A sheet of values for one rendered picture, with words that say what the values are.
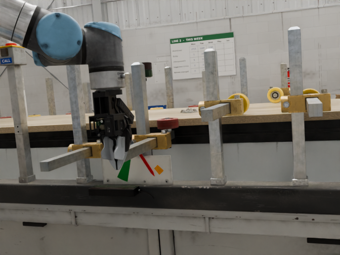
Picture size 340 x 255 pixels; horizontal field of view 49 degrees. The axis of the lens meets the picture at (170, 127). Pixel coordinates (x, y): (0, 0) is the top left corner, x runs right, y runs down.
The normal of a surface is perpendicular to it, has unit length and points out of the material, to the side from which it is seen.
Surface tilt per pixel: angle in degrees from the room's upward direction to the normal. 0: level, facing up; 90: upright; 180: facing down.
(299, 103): 90
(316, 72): 90
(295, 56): 90
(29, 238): 90
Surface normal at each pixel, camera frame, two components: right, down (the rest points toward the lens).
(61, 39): 0.42, 0.10
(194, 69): -0.23, 0.12
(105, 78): 0.11, 0.07
